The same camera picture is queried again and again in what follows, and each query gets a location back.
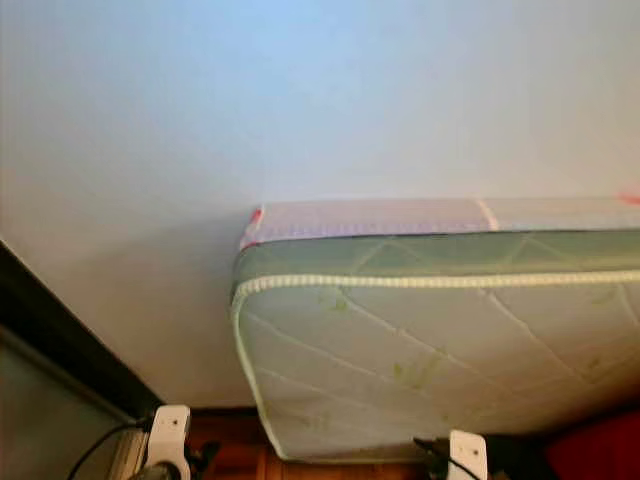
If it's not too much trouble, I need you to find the green quilted mattress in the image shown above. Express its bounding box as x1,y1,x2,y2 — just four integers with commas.
230,230,640,463

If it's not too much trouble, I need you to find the grey door panel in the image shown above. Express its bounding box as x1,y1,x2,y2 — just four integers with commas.
0,330,131,480

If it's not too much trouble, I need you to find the large red cushion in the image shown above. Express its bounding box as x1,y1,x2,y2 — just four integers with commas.
545,408,640,480

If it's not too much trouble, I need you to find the pale pink mattress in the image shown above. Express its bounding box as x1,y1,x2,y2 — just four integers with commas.
238,197,640,251

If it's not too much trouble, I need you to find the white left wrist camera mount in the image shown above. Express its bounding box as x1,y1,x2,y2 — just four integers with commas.
150,404,193,470

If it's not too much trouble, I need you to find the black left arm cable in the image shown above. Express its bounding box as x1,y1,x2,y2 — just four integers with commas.
65,418,151,480

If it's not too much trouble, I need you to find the black door frame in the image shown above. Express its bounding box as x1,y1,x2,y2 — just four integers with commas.
0,243,161,419

